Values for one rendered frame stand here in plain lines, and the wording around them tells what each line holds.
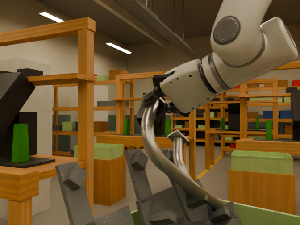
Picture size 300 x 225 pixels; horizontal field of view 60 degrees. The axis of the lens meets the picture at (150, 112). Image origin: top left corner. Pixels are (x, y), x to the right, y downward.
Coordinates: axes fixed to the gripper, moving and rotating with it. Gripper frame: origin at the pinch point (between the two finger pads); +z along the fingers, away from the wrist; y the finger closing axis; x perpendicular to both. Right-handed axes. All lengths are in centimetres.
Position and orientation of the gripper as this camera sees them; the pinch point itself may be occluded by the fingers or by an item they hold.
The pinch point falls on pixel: (155, 105)
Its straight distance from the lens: 63.4
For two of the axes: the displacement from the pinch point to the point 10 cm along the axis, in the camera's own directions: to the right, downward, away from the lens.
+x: -2.2, 6.5, -7.3
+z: -7.4, 3.7, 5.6
